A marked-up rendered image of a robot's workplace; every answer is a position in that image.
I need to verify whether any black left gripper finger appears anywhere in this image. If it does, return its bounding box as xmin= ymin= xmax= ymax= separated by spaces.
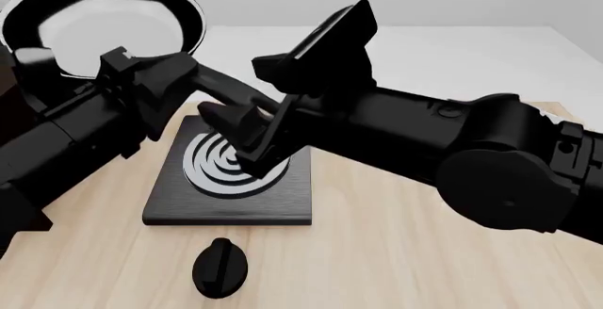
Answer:
xmin=139 ymin=53 xmax=203 ymax=111

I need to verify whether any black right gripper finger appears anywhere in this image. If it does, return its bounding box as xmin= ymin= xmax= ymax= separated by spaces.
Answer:
xmin=196 ymin=101 xmax=258 ymax=149

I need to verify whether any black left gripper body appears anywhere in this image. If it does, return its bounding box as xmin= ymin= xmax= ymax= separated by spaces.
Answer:
xmin=98 ymin=44 xmax=165 ymax=143

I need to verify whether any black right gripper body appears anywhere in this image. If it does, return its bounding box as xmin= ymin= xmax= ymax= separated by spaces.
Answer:
xmin=236 ymin=94 xmax=313 ymax=180

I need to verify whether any black frying pan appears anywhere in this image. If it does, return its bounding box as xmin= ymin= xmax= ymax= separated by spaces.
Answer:
xmin=0 ymin=0 xmax=280 ymax=115

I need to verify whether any flat black stove plate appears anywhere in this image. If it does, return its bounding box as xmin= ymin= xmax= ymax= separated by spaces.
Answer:
xmin=141 ymin=113 xmax=314 ymax=228

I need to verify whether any black plate on short stalk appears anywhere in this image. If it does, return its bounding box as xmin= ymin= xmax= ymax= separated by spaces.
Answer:
xmin=251 ymin=0 xmax=379 ymax=95

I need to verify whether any round black stove knob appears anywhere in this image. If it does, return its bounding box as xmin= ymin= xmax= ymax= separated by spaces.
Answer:
xmin=191 ymin=236 xmax=250 ymax=298

